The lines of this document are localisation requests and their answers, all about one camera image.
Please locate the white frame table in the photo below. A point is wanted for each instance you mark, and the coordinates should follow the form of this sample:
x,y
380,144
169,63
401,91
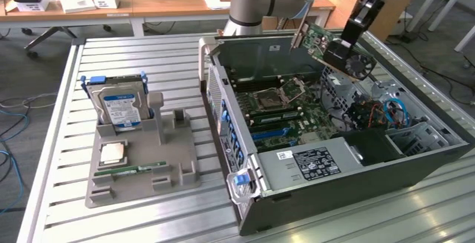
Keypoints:
x,y
445,4

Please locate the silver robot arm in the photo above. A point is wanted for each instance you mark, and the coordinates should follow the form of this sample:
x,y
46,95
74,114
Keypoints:
x,y
253,4

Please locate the blue slot retention clip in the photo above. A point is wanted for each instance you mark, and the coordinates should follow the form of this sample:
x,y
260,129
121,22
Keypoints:
x,y
225,120
232,130
234,140
238,151

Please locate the blue case latch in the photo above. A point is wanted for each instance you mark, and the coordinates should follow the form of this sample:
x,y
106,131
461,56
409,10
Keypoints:
x,y
242,179

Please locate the grey power supply unit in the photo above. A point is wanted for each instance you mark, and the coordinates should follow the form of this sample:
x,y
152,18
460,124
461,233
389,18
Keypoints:
x,y
274,168

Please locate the grey plastic parts rack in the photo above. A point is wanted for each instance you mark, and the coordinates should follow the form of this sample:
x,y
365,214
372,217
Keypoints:
x,y
174,154

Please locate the green motherboard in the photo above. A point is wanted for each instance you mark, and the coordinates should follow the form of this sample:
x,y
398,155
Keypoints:
x,y
297,126

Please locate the installed green RAM stick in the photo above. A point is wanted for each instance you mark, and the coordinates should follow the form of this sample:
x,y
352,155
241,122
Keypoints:
x,y
278,117

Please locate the silver CPU chip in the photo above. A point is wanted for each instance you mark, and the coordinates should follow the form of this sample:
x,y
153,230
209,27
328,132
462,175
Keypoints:
x,y
113,154

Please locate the metal disk bay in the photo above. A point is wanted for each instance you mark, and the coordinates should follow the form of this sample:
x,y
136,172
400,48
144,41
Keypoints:
x,y
420,140

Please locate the white box with black lid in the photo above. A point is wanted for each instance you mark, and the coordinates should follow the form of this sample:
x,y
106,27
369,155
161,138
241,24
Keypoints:
x,y
31,1

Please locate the green graphics card black fan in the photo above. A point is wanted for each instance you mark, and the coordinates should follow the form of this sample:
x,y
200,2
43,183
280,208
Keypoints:
x,y
316,38

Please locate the hard disk in blue caddy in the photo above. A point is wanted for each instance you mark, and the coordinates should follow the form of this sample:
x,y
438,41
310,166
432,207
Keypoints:
x,y
120,104

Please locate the metal CPU socket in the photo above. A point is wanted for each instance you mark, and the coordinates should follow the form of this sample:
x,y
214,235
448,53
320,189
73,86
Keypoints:
x,y
273,98

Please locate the open black PC case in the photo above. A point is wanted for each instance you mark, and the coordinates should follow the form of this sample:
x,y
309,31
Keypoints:
x,y
372,187

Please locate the wooden desk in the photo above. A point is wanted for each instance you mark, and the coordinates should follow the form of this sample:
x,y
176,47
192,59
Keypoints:
x,y
168,4

